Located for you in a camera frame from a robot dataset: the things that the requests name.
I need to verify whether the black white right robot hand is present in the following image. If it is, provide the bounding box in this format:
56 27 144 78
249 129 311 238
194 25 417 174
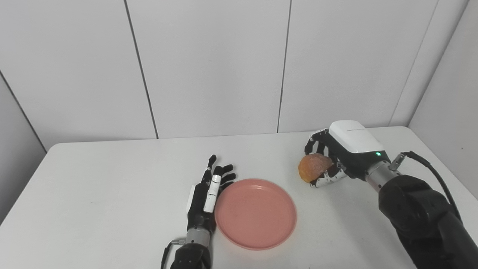
304 120 391 189

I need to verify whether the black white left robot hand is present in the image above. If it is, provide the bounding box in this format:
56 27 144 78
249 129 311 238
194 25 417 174
186 154 237 234

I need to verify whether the golden cream puff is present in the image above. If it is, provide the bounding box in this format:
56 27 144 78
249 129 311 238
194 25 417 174
298 153 334 184

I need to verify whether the pink round plate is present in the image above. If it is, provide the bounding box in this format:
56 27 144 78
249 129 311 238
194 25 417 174
214 178 298 251

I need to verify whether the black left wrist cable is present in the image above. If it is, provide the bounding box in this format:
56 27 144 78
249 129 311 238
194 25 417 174
161 238 186 269

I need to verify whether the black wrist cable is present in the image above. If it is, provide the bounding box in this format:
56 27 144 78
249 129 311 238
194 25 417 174
161 238 186 269
388 151 462 221

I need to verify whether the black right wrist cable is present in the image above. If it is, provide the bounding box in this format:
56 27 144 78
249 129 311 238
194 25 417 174
388 151 462 221

